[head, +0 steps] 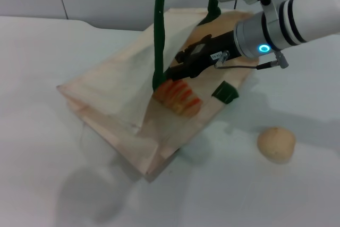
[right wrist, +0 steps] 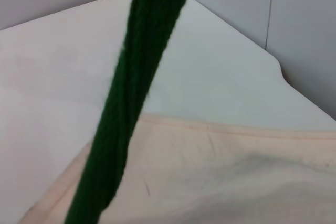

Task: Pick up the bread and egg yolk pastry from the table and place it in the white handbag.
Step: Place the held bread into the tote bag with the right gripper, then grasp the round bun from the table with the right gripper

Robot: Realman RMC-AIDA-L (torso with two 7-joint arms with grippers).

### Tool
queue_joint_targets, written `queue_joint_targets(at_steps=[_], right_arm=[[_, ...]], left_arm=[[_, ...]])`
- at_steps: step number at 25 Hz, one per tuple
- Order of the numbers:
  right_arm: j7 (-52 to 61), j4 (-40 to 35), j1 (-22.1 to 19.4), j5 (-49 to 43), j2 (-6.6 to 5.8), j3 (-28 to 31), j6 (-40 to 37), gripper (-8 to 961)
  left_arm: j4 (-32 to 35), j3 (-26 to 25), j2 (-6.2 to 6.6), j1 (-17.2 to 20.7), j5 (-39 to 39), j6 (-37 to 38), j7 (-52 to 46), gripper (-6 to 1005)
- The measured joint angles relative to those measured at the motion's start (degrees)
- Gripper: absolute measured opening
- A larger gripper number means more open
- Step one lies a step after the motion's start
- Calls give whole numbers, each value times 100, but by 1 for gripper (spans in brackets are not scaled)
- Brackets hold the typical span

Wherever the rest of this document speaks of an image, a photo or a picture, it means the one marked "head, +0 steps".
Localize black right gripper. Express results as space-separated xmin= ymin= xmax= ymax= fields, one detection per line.
xmin=163 ymin=30 xmax=242 ymax=81

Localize orange striped spiral bread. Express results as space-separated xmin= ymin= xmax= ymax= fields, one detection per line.
xmin=154 ymin=79 xmax=203 ymax=119

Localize cream tote bag green handles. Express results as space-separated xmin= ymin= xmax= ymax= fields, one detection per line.
xmin=56 ymin=0 xmax=260 ymax=183

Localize round beige egg yolk pastry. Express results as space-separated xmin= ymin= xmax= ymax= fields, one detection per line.
xmin=257 ymin=126 xmax=296 ymax=164

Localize right arm connector cable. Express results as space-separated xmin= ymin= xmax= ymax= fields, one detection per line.
xmin=213 ymin=49 xmax=291 ymax=70

